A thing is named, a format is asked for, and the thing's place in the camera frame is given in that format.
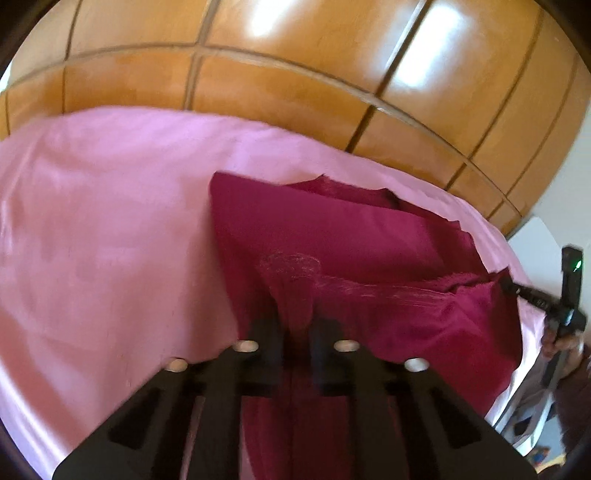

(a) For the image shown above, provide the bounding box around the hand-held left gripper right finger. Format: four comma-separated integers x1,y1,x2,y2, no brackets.
309,318,539,480

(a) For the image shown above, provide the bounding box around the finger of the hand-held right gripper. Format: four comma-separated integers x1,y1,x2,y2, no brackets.
496,274,563,315

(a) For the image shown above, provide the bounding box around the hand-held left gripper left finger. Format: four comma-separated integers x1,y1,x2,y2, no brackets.
52,318,284,480

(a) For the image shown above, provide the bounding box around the maroon cloth garment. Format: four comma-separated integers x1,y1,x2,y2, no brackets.
208,171,525,480

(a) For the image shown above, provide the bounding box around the person's right forearm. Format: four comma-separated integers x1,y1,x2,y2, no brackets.
553,344,591,464

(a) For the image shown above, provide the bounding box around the person's right hand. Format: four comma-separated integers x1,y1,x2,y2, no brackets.
539,318,586,360

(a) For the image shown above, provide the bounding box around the colourful small object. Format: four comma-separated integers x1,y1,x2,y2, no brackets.
530,445,568,468

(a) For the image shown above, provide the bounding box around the pink bed sheet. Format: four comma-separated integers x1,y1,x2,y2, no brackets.
0,106,551,480

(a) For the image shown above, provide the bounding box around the wooden wardrobe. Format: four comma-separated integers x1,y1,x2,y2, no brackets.
0,0,583,241

